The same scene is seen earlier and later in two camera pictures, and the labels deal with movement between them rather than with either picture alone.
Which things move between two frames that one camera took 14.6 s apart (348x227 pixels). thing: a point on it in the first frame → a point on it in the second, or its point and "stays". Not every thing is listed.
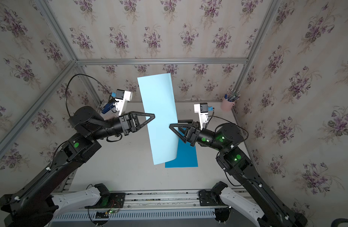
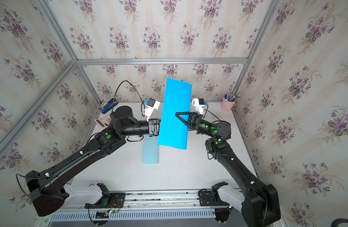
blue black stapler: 108,106 stays
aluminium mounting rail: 160,199 stays
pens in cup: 232,95 stays
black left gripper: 126,121 → 153,127
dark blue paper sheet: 187,155 → 177,98
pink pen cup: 226,105 stays
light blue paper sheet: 157,96 → 151,150
